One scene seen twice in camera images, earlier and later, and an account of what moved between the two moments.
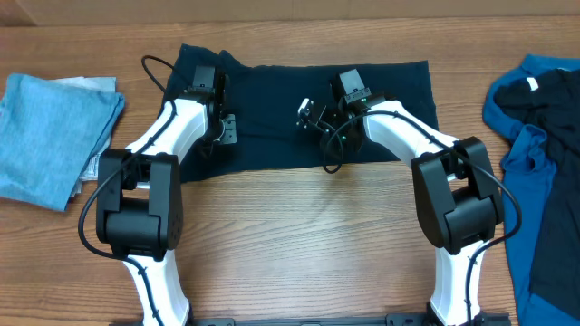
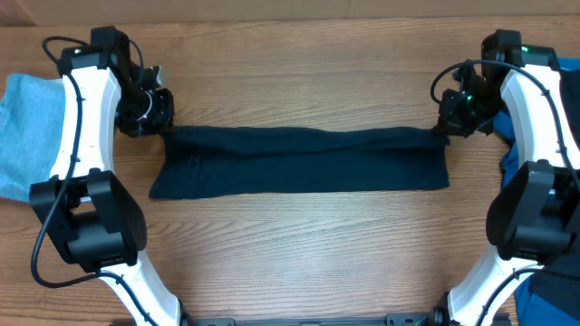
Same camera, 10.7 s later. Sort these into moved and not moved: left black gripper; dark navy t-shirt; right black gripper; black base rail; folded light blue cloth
Moved: right black gripper; left black gripper; dark navy t-shirt
Not moved: black base rail; folded light blue cloth
